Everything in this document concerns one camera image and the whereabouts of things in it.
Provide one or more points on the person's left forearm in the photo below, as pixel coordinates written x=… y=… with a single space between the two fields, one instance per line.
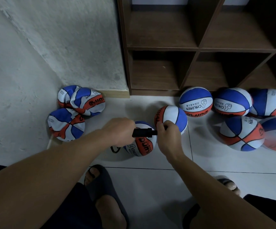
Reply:
x=35 y=186

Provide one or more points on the black hand pump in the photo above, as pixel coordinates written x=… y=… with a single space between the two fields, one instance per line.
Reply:
x=145 y=132

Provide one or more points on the person's foot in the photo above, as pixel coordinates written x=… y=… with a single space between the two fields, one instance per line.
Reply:
x=110 y=213
x=232 y=187

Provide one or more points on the brown wooden cubby shelf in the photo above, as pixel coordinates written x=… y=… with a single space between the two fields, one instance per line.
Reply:
x=164 y=38

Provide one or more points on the person's right foot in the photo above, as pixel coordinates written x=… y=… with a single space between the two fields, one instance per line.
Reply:
x=232 y=187

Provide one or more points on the person's right hand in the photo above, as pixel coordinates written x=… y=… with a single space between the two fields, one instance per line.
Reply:
x=170 y=140

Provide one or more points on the person's left foot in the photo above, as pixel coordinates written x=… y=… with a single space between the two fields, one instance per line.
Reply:
x=110 y=213

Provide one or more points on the person's right forearm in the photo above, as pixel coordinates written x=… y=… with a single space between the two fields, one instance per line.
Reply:
x=228 y=198

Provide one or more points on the person's left hand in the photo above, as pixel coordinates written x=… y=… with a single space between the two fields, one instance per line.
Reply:
x=119 y=132

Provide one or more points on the black sandal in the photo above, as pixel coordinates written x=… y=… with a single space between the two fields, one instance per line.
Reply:
x=103 y=183
x=223 y=180

